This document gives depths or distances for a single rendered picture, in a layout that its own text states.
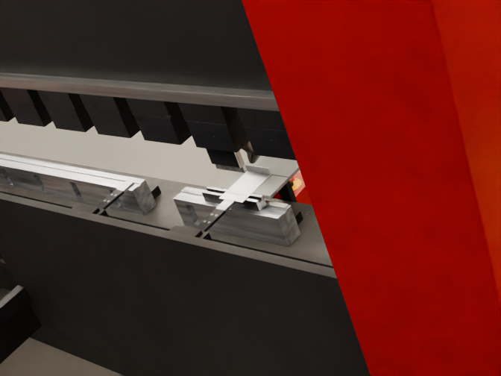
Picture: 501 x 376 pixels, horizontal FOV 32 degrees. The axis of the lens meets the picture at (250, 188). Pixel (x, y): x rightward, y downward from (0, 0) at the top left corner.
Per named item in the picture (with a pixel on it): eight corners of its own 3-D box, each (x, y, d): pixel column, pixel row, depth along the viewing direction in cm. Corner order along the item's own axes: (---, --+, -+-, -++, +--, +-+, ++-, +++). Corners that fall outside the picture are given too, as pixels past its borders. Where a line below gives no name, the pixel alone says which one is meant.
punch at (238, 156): (247, 170, 227) (235, 139, 222) (242, 174, 226) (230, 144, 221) (219, 166, 234) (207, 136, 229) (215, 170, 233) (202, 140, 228)
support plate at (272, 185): (326, 143, 244) (324, 140, 244) (271, 198, 229) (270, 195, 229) (276, 138, 256) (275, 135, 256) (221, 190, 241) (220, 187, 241)
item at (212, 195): (266, 204, 232) (262, 195, 230) (259, 211, 230) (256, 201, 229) (212, 195, 245) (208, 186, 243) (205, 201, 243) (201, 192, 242)
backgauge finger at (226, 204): (249, 208, 230) (243, 192, 227) (186, 271, 215) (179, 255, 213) (216, 202, 238) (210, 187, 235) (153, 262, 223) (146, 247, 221)
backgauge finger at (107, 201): (145, 189, 257) (139, 174, 254) (83, 244, 242) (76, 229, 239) (119, 183, 264) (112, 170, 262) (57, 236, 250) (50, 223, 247)
